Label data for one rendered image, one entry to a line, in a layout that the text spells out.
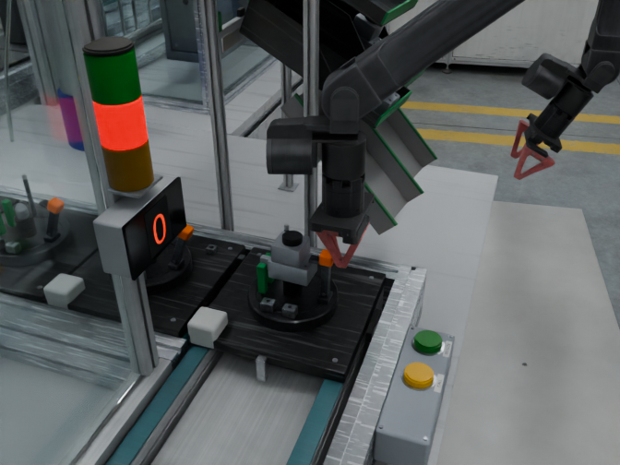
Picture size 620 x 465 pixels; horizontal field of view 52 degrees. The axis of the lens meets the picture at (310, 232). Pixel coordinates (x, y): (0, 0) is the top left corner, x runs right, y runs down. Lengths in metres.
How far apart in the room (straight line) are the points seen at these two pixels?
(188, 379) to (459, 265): 0.61
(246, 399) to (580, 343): 0.58
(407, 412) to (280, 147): 0.38
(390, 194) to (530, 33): 3.84
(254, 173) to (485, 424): 0.87
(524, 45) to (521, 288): 3.82
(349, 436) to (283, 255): 0.27
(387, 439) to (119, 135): 0.49
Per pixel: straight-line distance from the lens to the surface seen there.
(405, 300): 1.03
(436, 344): 0.94
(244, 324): 0.96
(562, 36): 5.00
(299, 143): 0.81
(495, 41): 4.95
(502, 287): 1.26
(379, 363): 0.93
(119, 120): 0.69
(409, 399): 0.88
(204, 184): 1.56
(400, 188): 1.21
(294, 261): 0.92
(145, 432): 0.88
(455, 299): 1.21
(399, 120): 1.33
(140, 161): 0.71
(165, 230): 0.77
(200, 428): 0.91
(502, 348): 1.13
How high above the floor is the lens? 1.60
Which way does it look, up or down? 33 degrees down
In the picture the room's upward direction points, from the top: straight up
